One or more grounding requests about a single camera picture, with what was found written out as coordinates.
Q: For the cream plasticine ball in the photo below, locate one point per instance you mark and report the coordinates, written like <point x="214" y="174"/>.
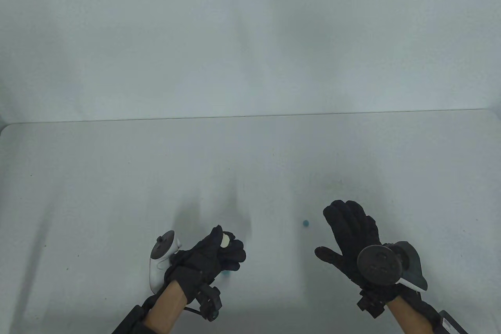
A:
<point x="226" y="241"/>

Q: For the person's right forearm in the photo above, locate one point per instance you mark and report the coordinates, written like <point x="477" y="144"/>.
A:
<point x="407" y="320"/>

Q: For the person's left hand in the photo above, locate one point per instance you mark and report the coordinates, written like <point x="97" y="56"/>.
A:
<point x="203" y="261"/>

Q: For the person's left forearm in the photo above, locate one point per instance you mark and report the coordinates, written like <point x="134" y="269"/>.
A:
<point x="166" y="308"/>

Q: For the white and grey controller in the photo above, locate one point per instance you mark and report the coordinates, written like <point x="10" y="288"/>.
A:
<point x="158" y="275"/>
<point x="379" y="266"/>

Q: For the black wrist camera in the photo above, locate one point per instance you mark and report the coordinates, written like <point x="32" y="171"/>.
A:
<point x="372" y="304"/>
<point x="209" y="302"/>

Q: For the black box with label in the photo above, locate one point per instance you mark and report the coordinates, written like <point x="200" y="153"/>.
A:
<point x="129" y="320"/>
<point x="450" y="324"/>

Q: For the person's right hand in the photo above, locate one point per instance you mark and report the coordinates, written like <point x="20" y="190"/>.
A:
<point x="352" y="232"/>

